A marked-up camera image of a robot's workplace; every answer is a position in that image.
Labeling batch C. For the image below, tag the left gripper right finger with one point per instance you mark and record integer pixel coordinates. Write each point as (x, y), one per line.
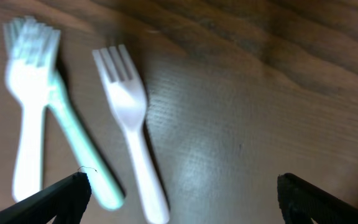
(302, 202)

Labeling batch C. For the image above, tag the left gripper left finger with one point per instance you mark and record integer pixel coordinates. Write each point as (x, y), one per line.
(63, 202)

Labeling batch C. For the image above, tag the pale green plastic fork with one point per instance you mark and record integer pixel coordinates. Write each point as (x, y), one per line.
(104, 187)

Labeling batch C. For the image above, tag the white plastic fork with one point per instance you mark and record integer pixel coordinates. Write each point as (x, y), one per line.
(32, 49)
(128, 104)

